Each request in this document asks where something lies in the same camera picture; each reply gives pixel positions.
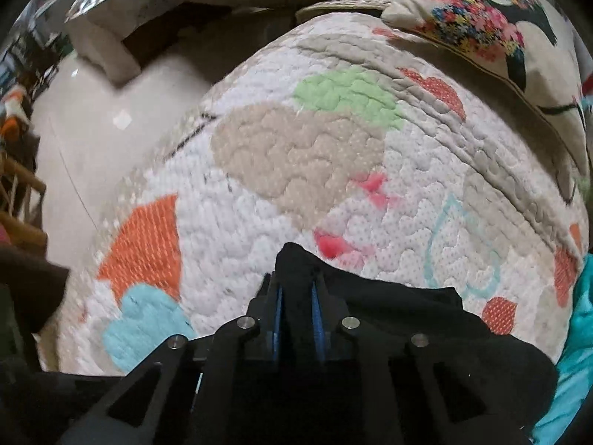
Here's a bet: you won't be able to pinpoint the black pants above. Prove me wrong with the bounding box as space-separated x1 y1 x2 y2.
0 242 559 445

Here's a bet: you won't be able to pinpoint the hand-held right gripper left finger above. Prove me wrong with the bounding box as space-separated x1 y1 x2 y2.
56 273 284 445

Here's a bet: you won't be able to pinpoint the quilted heart-pattern blanket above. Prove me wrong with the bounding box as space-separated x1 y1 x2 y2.
39 21 589 376

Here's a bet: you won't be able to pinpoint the floral printed pillow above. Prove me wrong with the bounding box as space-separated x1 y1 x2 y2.
381 0 589 205

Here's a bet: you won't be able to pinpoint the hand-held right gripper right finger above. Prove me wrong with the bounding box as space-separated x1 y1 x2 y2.
311 279 533 445

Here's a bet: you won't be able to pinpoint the wooden chair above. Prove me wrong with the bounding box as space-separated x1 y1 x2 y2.
0 153 49 251

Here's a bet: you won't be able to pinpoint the teal cloth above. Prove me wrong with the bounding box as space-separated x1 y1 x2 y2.
533 253 593 445

